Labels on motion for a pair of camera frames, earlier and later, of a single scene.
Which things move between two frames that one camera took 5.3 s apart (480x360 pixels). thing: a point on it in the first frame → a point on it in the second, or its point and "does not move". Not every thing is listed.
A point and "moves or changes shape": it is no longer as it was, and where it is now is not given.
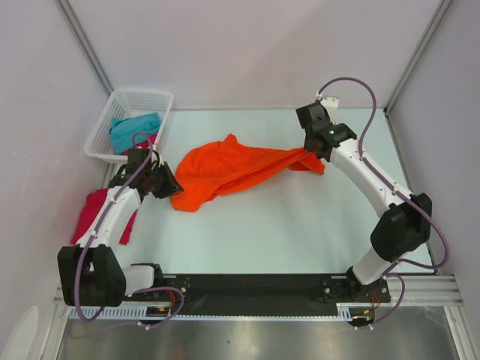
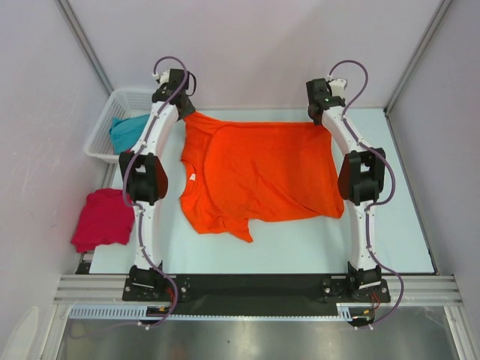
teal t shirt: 126,133 does not move
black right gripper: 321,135 → 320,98
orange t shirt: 208,167 moves or changes shape
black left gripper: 172,187 → 187,110
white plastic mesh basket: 124,103 does not move
